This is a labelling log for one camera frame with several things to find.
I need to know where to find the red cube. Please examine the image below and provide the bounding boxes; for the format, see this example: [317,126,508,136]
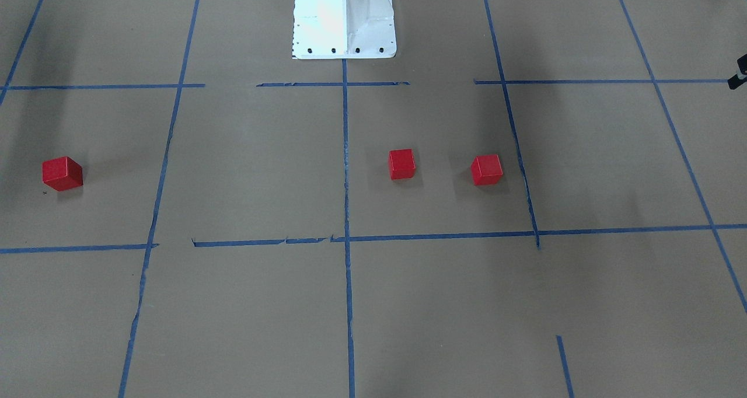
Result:
[41,156,85,191]
[470,154,504,186]
[389,149,417,180]

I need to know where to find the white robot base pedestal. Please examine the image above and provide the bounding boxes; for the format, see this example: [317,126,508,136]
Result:
[292,0,397,60]

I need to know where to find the black clamp at edge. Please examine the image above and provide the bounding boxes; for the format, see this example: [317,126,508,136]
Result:
[727,54,747,90]

